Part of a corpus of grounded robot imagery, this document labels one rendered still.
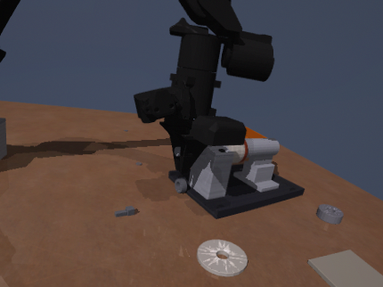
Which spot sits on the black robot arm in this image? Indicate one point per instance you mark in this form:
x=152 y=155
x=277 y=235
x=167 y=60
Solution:
x=247 y=55

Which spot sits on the orange rectangular tray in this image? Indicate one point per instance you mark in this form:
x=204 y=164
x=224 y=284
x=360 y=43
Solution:
x=252 y=134

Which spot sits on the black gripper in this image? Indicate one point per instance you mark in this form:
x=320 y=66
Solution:
x=203 y=127

